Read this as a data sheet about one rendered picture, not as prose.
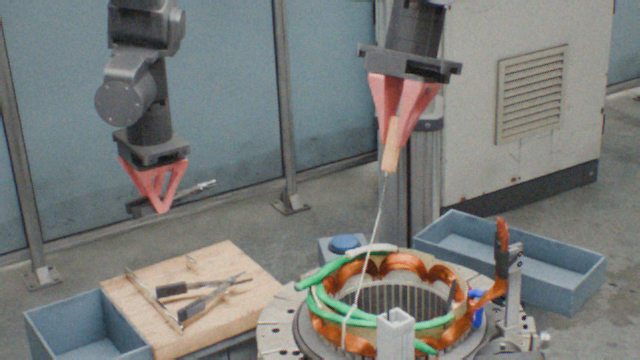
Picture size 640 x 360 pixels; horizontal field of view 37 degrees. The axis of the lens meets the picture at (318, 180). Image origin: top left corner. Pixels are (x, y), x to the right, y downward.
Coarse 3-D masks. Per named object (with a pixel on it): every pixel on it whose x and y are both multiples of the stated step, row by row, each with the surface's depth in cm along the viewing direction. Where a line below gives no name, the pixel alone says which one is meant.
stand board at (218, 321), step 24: (168, 264) 134; (216, 264) 133; (240, 264) 133; (120, 288) 128; (240, 288) 127; (264, 288) 127; (144, 312) 123; (216, 312) 122; (240, 312) 122; (144, 336) 118; (168, 336) 118; (192, 336) 118; (216, 336) 120
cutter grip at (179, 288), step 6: (180, 282) 123; (156, 288) 122; (162, 288) 122; (168, 288) 123; (174, 288) 123; (180, 288) 123; (186, 288) 124; (156, 294) 123; (162, 294) 123; (168, 294) 123; (174, 294) 123; (180, 294) 124
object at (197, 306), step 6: (198, 300) 119; (186, 306) 118; (192, 306) 118; (198, 306) 119; (204, 306) 120; (180, 312) 117; (186, 312) 118; (192, 312) 119; (198, 312) 119; (180, 318) 117; (186, 318) 118
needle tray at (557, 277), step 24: (456, 216) 144; (432, 240) 142; (456, 240) 144; (480, 240) 143; (528, 240) 138; (552, 240) 135; (456, 264) 134; (480, 264) 131; (528, 264) 137; (552, 264) 137; (576, 264) 134; (600, 264) 129; (528, 288) 128; (552, 288) 125; (576, 288) 124; (528, 312) 133; (552, 312) 127; (576, 312) 126
